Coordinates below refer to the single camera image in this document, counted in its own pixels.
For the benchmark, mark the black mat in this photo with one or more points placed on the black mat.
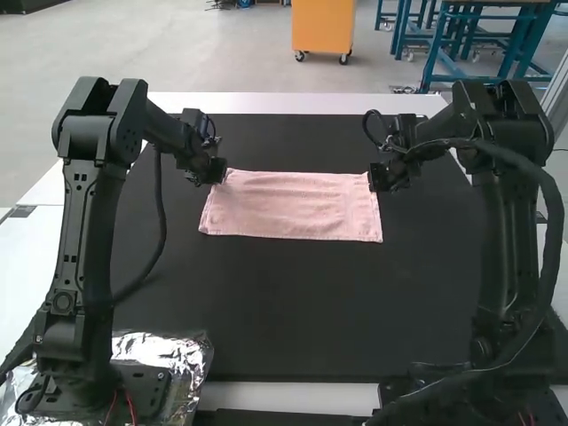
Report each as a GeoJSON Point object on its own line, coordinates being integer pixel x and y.
{"type": "Point", "coordinates": [288, 288]}

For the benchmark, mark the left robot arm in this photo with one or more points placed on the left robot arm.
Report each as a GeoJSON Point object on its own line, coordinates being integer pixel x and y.
{"type": "Point", "coordinates": [89, 222]}

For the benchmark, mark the dark base panel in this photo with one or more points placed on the dark base panel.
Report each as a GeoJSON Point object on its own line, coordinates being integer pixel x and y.
{"type": "Point", "coordinates": [293, 418]}

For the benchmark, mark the yellow wheeled cart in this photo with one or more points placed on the yellow wheeled cart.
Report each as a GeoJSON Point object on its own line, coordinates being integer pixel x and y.
{"type": "Point", "coordinates": [321, 26]}

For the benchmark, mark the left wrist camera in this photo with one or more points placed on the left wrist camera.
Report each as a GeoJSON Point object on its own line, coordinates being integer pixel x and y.
{"type": "Point", "coordinates": [195, 122]}

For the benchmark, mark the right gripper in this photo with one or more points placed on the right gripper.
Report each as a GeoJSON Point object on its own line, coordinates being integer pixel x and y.
{"type": "Point", "coordinates": [395, 175]}

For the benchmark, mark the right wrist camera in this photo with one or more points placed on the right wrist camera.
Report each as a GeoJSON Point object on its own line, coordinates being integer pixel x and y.
{"type": "Point", "coordinates": [406, 126]}

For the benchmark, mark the blue metal workbench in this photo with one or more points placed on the blue metal workbench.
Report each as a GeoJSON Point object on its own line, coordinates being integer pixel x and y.
{"type": "Point", "coordinates": [444, 40]}
{"type": "Point", "coordinates": [397, 26]}

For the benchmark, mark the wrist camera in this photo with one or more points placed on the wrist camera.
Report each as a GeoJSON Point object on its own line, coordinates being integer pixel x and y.
{"type": "Point", "coordinates": [195, 122]}
{"type": "Point", "coordinates": [406, 126]}

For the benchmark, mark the silver foil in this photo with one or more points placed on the silver foil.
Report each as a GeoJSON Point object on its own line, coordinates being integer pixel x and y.
{"type": "Point", "coordinates": [177, 350]}

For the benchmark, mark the pale towel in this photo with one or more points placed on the pale towel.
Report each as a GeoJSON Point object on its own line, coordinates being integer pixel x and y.
{"type": "Point", "coordinates": [288, 204]}

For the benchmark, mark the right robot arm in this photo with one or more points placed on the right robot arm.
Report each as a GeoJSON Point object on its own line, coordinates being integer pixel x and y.
{"type": "Point", "coordinates": [501, 222]}

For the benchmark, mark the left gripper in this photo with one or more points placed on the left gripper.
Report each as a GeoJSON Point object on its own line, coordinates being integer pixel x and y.
{"type": "Point", "coordinates": [204, 168]}

